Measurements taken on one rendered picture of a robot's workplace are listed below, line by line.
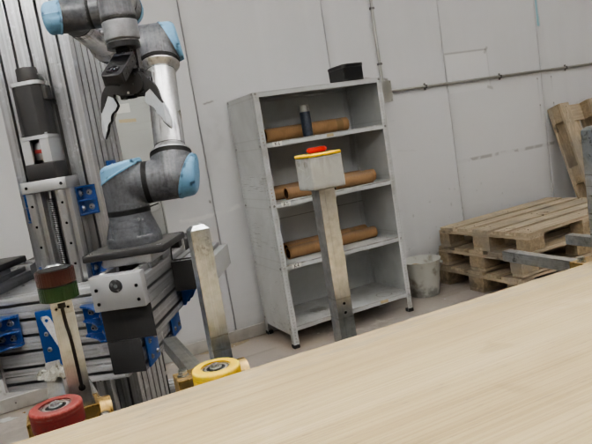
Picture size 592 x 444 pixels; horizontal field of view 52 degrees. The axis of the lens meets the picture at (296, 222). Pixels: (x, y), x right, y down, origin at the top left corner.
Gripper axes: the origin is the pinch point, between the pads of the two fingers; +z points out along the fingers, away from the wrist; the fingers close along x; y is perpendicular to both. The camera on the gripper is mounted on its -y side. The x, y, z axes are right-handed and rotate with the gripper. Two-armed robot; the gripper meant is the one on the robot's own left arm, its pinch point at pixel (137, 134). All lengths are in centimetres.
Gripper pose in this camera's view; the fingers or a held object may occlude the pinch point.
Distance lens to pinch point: 137.9
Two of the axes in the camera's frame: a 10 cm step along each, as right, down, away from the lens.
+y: 0.7, -1.5, 9.9
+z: 1.6, 9.8, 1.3
